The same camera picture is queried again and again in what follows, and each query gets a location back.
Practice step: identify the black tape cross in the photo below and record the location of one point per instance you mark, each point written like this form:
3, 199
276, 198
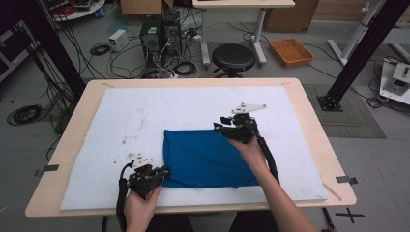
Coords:
349, 215

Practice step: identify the grey floor mat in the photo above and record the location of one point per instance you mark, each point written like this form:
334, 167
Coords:
351, 119

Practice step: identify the white device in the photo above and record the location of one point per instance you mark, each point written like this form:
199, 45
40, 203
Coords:
398, 80

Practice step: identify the person's right hand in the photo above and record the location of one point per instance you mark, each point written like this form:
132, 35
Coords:
251, 154

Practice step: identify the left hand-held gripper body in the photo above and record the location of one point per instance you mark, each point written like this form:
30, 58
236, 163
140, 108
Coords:
143, 180

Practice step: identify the brown cardboard box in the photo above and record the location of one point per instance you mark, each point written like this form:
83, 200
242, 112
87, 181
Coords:
290, 16
141, 7

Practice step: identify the black round stool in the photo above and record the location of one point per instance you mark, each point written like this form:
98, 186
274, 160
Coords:
233, 57

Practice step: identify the person's left hand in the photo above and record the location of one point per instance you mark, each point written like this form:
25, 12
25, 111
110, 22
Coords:
140, 206

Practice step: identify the white foam mat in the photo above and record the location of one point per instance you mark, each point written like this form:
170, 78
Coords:
161, 106

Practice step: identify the person's legs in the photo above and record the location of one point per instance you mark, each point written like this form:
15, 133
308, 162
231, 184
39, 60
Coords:
251, 222

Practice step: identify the black computer tower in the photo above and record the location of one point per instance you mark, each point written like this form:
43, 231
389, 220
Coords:
151, 38
171, 34

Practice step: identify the orange basket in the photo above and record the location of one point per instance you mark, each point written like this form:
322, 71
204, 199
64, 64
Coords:
291, 51

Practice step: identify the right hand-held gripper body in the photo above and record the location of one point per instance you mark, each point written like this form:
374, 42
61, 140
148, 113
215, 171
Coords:
243, 129

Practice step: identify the black metal pole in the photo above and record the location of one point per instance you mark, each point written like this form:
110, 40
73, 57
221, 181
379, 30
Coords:
54, 51
364, 51

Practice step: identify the grey tape piece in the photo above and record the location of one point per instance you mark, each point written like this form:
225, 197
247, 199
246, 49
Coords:
48, 168
345, 179

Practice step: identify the white metal stand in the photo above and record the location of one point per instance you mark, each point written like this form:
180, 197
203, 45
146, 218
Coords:
353, 35

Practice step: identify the white power supply box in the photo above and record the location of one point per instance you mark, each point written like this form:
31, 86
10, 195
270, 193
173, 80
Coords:
118, 40

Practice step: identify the round white table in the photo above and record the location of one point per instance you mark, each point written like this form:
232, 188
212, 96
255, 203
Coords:
80, 11

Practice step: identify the thin wooden stick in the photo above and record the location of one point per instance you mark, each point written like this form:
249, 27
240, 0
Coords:
332, 191

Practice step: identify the blue t-shirt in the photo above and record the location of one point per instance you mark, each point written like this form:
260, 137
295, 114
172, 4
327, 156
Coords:
206, 158

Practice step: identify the white desk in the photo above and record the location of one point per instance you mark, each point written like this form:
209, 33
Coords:
241, 3

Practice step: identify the light wooden table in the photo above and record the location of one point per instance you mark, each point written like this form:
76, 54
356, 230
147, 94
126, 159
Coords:
309, 145

